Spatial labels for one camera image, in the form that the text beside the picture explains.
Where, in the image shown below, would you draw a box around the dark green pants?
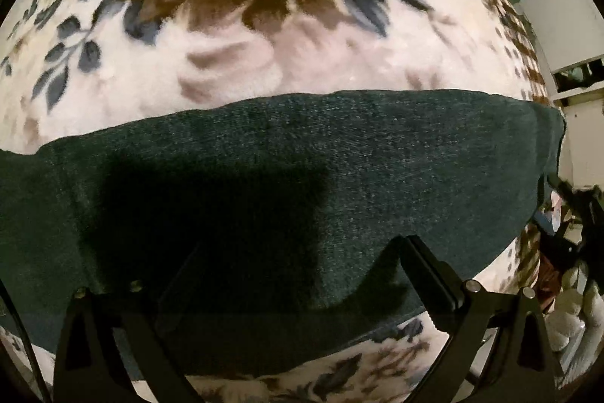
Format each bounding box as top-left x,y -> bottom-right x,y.
0,89 -> 567,378

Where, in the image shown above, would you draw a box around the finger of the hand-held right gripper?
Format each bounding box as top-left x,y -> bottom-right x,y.
546,174 -> 604,274

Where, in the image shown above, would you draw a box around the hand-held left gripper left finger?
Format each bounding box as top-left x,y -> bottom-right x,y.
52,241 -> 205,403

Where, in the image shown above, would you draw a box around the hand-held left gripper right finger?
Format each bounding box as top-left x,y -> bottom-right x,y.
387,234 -> 567,403

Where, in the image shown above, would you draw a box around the white cabinet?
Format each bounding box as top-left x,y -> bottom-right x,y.
512,0 -> 604,196

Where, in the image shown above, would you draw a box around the floral plush blanket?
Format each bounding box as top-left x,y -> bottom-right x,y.
0,0 -> 553,403

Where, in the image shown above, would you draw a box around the white fluffy cloth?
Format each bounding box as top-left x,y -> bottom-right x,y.
542,261 -> 604,387

